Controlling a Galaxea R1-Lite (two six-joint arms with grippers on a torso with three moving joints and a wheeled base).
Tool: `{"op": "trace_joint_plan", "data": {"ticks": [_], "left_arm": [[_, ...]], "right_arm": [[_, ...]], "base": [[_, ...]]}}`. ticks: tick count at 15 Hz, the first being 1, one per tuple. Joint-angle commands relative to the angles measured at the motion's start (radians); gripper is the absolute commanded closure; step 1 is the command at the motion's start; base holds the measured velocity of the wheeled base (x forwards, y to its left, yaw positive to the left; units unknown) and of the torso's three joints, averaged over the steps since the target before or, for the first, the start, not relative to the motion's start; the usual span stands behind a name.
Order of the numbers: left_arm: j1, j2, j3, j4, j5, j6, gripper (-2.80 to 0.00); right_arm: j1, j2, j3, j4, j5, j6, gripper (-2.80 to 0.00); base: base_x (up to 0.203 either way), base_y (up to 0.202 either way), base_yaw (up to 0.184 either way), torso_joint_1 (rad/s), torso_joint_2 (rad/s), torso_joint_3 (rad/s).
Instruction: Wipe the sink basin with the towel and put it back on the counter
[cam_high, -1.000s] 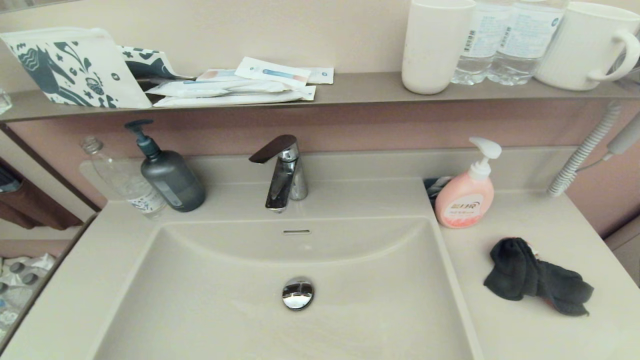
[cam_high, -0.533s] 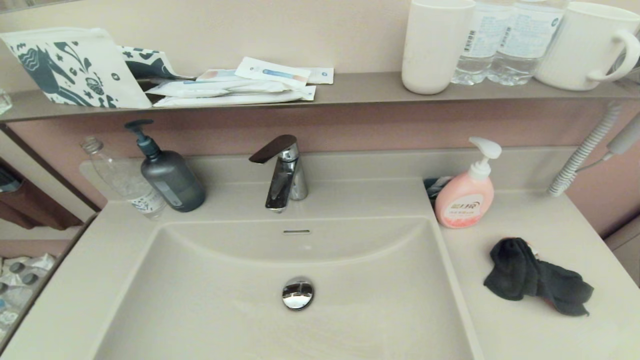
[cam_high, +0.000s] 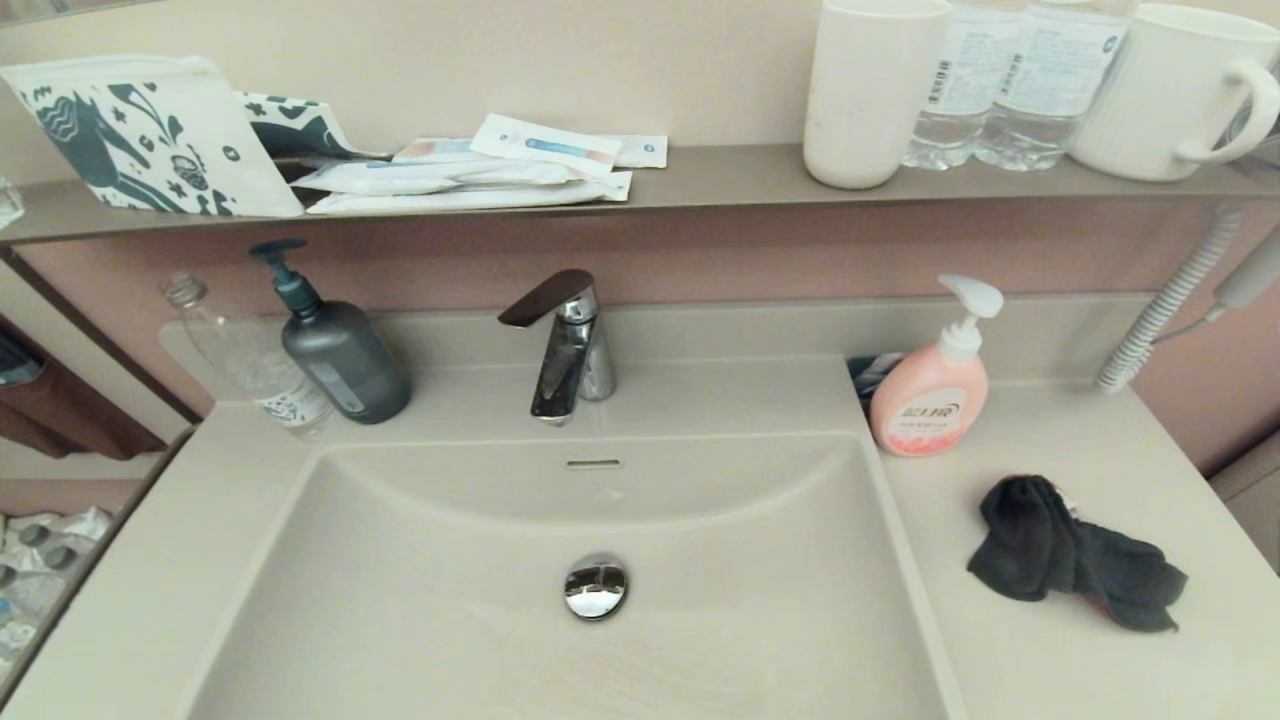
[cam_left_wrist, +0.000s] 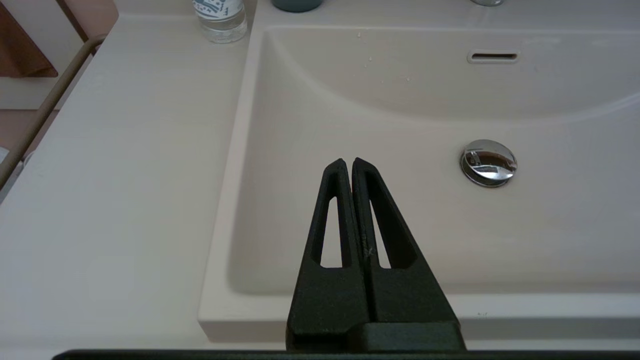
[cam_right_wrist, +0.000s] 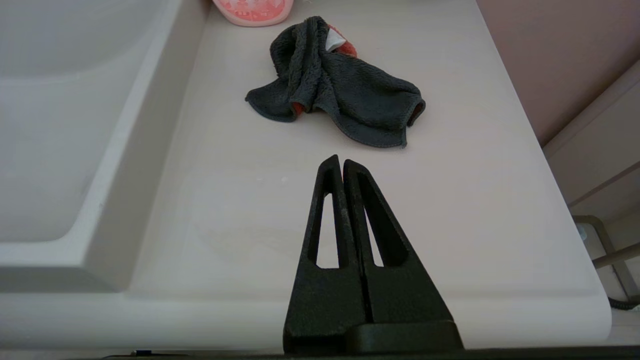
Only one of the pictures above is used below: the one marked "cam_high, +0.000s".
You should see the grey and orange cloth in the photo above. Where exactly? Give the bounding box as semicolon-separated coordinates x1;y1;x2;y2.
966;474;1190;635

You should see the chrome faucet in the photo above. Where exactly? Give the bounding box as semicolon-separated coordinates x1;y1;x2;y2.
497;268;618;428

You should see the beige sink basin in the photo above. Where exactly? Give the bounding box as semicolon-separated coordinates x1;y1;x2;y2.
185;432;966;720

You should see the small white sachet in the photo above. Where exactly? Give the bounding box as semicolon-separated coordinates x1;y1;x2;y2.
610;134;669;169

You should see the flat white long packet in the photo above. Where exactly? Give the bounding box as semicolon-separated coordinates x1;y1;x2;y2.
304;170;635;216

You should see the chrome drain stopper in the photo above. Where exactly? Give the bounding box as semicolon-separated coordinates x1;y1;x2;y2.
563;552;630;622

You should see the dark blue white packet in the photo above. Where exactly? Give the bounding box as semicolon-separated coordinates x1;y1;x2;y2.
847;350;911;416

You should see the white packet with blue toothbrush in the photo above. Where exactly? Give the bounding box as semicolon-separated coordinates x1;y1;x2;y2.
468;112;623;179

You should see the long white wrapped packet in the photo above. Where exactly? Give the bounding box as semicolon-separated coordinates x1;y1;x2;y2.
288;158;591;195

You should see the pink soap pump bottle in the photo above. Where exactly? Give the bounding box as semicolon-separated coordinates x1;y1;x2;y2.
868;273;1005;459

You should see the white packet with peach print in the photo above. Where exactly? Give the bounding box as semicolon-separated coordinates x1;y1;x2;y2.
392;136;491;165

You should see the grey pump bottle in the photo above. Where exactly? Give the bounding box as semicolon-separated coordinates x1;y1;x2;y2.
248;238;413;426

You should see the white tumbler cup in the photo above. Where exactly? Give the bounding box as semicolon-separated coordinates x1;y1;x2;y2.
802;0;953;191

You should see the clear empty plastic bottle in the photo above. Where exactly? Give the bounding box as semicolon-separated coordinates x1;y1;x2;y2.
160;272;336;441

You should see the small white blue patterned pouch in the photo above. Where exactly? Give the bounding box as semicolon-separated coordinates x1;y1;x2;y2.
232;90;391;161

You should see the clear water bottle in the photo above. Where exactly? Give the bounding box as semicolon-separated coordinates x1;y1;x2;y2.
900;0;1031;171
972;0;1141;173

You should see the large white blue patterned pouch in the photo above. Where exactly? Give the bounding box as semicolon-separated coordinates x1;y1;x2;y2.
0;54;305;219

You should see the dark brown furniture piece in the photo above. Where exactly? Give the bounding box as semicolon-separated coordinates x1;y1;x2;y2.
0;315;169;461

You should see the white ribbed mug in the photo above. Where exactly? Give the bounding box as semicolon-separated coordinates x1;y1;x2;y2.
1068;2;1280;183

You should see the plastic wrapped bottle pack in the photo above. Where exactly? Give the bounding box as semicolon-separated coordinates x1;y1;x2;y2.
0;505;113;681

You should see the brown wall shelf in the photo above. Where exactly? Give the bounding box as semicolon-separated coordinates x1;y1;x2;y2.
0;140;1280;246

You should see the white coiled cord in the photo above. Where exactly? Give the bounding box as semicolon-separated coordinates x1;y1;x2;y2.
1095;205;1244;393

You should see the grey hair dryer handle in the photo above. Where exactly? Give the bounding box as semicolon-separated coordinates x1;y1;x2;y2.
1213;225;1280;311

